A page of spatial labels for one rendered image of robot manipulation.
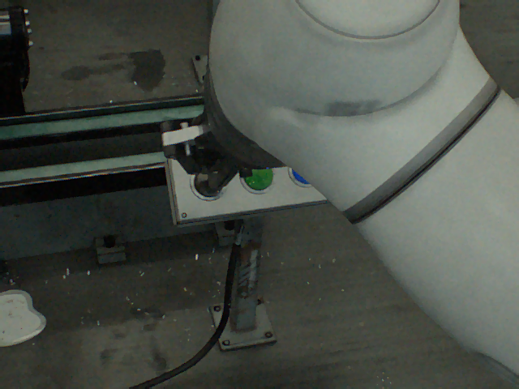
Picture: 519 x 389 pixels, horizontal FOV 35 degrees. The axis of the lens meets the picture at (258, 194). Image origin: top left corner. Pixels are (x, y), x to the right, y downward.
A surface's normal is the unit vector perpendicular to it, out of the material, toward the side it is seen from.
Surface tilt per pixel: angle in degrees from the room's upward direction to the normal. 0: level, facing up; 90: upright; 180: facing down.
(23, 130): 0
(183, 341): 0
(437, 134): 47
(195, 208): 38
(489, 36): 0
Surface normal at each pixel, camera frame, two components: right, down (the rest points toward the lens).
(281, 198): 0.19, -0.16
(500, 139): 0.23, -0.37
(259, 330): 0.05, -0.73
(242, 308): 0.25, 0.67
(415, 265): -0.62, 0.55
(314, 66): -0.41, 0.72
